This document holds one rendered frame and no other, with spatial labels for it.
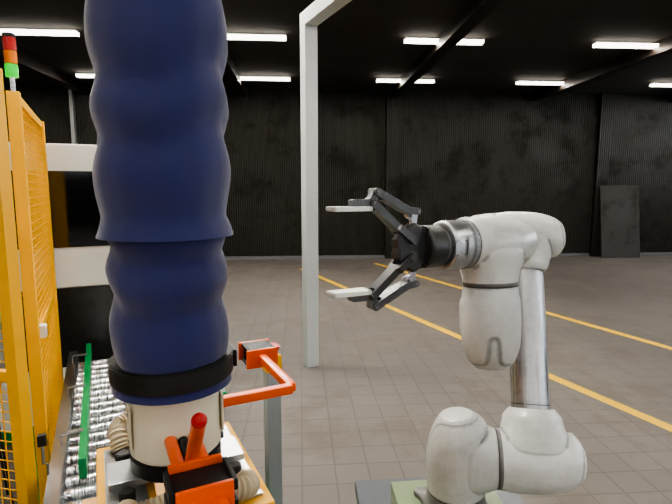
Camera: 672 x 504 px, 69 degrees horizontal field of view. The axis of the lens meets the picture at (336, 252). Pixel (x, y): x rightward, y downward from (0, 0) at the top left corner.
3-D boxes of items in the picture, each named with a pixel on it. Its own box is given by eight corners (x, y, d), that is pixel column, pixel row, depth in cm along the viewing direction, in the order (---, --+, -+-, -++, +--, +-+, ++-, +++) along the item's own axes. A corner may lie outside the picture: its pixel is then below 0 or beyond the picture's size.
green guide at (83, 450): (74, 356, 331) (73, 344, 329) (91, 354, 335) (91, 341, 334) (57, 484, 188) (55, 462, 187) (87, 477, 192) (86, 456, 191)
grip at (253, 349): (238, 359, 136) (238, 342, 135) (268, 355, 139) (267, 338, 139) (247, 369, 128) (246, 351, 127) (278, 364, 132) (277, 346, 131)
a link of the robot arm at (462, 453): (425, 468, 143) (426, 397, 140) (490, 473, 139) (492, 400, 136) (425, 504, 127) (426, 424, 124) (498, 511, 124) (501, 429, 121)
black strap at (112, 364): (107, 363, 99) (106, 344, 99) (221, 347, 109) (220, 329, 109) (110, 408, 79) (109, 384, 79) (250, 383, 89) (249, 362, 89)
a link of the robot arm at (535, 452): (492, 484, 136) (577, 491, 132) (501, 498, 121) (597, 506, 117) (485, 221, 155) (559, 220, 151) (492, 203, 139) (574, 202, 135)
